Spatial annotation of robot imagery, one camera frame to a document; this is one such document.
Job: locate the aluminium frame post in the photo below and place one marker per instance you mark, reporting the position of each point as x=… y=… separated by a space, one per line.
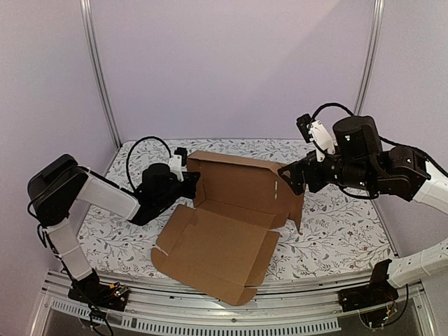
x=372 y=45
x=93 y=49

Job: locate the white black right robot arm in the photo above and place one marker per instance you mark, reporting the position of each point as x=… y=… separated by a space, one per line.
x=359 y=162

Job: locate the aluminium right frame post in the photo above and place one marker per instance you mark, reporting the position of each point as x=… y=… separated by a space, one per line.
x=372 y=45

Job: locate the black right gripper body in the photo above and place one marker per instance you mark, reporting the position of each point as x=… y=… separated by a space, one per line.
x=309 y=171

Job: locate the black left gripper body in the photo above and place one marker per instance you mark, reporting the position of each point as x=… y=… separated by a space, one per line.
x=190 y=180

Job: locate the aluminium left frame post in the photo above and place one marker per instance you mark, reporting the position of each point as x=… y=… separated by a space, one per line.
x=93 y=49

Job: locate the aluminium front rail base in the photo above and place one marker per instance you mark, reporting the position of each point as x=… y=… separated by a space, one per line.
x=288 y=307

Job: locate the floral patterned table mat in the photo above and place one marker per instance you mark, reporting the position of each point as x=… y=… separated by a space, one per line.
x=338 y=233

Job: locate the brown cardboard box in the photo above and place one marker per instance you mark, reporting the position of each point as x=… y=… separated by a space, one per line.
x=223 y=245

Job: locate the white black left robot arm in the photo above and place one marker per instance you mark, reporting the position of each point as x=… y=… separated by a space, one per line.
x=55 y=188

